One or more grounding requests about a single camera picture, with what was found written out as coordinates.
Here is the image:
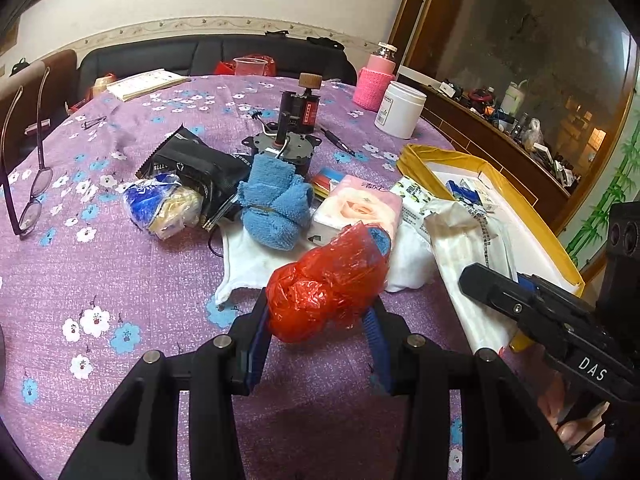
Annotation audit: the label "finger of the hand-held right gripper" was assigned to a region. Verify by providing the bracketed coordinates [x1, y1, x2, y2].
[459, 262, 596, 333]

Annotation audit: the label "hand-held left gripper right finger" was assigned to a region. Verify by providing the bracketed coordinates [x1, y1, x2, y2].
[362, 300, 583, 480]

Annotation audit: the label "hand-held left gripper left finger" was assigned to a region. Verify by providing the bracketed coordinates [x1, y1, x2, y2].
[57, 287, 273, 480]

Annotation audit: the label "yellow cardboard box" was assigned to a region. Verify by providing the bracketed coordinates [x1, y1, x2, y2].
[396, 144, 586, 356]

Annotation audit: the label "red plastic bag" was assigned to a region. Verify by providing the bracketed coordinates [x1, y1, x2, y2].
[265, 222, 393, 345]

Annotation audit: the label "blue terry towel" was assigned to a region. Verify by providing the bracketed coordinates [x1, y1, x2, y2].
[236, 154, 315, 252]

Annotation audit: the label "pink tissue pack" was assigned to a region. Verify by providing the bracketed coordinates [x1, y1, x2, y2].
[311, 175, 404, 256]

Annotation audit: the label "blue white plastic bag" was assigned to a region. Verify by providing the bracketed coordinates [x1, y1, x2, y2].
[121, 172, 205, 240]

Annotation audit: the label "black foil snack bag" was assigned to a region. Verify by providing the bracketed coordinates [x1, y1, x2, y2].
[136, 125, 251, 226]

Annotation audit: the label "person's right forearm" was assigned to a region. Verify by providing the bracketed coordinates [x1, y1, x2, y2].
[570, 435, 640, 480]

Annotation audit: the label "person's right hand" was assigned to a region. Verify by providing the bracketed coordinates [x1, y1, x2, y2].
[537, 357, 618, 456]

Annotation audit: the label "large white plastic packet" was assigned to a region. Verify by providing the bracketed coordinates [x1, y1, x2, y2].
[425, 199, 518, 283]

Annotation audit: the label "white cloth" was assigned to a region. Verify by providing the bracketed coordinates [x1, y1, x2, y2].
[385, 220, 438, 293]
[214, 220, 321, 307]

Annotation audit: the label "lemon print tissue pack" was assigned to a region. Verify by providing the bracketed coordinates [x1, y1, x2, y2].
[390, 176, 453, 241]

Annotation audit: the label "bamboo print panel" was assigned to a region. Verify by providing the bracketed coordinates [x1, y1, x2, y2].
[560, 125, 640, 281]

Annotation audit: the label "clear plastic bag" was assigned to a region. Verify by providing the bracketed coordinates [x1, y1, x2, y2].
[522, 119, 545, 148]

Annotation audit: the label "blue red tissue pack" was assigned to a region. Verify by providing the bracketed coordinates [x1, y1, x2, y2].
[312, 167, 346, 196]

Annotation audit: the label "clutter of small items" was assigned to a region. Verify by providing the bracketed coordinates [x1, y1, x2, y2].
[435, 77, 581, 186]

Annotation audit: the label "white jug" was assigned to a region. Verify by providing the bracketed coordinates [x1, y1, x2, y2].
[501, 79, 528, 116]

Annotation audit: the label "black electric motor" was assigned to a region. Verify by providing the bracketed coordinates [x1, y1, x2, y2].
[242, 110, 323, 177]

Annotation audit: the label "white plastic jar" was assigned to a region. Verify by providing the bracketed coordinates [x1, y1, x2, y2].
[375, 81, 427, 140]

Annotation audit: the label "black pen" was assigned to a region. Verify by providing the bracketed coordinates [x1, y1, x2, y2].
[320, 127, 357, 157]

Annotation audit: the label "black bottle with wooden cap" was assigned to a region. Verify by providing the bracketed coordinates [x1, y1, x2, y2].
[279, 74, 321, 136]

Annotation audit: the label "bottle with pink knit sleeve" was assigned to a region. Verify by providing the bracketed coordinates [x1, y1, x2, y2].
[353, 42, 398, 111]

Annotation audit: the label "clear plastic cup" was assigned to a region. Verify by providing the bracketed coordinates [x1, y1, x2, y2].
[234, 57, 269, 77]

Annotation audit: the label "red shopping bag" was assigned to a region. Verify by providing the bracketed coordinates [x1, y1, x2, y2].
[215, 52, 277, 77]

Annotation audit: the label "white booklet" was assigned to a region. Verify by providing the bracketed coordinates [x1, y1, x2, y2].
[106, 68, 191, 102]

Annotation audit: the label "orange packet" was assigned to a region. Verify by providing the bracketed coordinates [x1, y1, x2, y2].
[85, 74, 117, 101]

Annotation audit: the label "black leather sofa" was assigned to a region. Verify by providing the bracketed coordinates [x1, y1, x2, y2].
[77, 35, 358, 106]

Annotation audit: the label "brown wooden chair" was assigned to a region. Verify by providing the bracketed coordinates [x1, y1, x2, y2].
[0, 50, 78, 156]

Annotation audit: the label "purple frame glasses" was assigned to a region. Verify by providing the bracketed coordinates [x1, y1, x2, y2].
[0, 66, 54, 237]

